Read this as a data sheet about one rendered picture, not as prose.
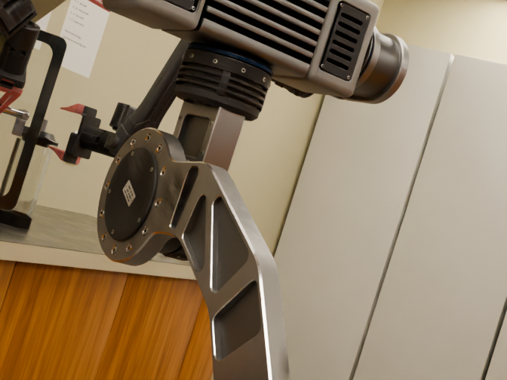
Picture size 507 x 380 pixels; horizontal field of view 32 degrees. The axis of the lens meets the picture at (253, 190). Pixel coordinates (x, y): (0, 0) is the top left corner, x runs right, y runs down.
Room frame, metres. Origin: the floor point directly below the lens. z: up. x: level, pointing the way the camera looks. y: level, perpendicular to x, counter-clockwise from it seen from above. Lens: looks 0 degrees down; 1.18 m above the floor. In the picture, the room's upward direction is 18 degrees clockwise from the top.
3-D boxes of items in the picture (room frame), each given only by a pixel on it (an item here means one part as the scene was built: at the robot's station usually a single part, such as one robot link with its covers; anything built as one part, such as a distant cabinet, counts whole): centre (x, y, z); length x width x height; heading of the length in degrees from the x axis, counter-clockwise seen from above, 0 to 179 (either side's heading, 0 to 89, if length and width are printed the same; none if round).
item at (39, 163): (2.20, 0.55, 1.06); 0.11 x 0.11 x 0.21
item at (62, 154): (2.16, 0.46, 1.16); 0.09 x 0.07 x 0.07; 64
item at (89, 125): (2.13, 0.40, 1.20); 0.07 x 0.07 x 0.10; 64
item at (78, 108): (2.16, 0.46, 1.23); 0.09 x 0.07 x 0.07; 64
